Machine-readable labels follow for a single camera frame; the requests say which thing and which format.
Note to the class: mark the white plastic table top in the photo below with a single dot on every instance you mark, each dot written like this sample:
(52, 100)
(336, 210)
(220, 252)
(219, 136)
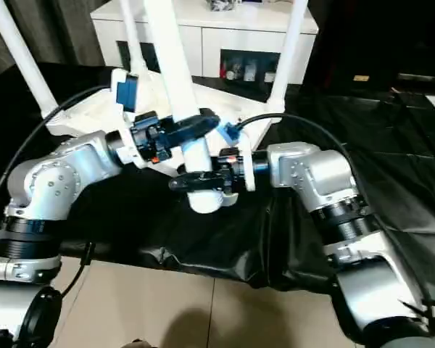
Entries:
(239, 105)

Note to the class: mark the white plastic table leg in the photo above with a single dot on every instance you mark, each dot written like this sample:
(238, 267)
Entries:
(290, 47)
(133, 36)
(29, 61)
(174, 65)

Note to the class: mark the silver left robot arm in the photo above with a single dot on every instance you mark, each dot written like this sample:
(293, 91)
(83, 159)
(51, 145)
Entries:
(58, 170)

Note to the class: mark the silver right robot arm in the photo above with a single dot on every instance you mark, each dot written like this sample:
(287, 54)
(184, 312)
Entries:
(319, 170)

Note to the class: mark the red and white container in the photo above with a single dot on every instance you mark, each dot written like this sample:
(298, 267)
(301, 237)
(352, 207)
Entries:
(229, 72)

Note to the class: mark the black plastic mat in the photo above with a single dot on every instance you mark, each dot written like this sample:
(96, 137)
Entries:
(130, 217)

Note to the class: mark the white sideboard cabinet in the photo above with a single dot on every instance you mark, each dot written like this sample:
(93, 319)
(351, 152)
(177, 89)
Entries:
(239, 36)

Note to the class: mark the bag of black items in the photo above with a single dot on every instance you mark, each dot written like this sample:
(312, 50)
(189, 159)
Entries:
(221, 4)

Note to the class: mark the dark grey curtain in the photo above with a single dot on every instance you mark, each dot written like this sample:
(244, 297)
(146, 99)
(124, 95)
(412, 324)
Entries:
(58, 32)

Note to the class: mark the small yellow label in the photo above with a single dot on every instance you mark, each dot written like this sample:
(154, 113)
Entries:
(361, 78)

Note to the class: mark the black low cabinet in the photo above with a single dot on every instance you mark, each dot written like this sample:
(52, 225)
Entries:
(366, 36)

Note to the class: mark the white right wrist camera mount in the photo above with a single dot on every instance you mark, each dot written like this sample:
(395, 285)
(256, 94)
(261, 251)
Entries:
(248, 159)

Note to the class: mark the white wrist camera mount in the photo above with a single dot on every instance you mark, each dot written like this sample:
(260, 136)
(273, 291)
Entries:
(248, 159)
(127, 90)

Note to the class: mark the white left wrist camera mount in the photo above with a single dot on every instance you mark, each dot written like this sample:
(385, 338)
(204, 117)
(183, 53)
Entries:
(127, 90)

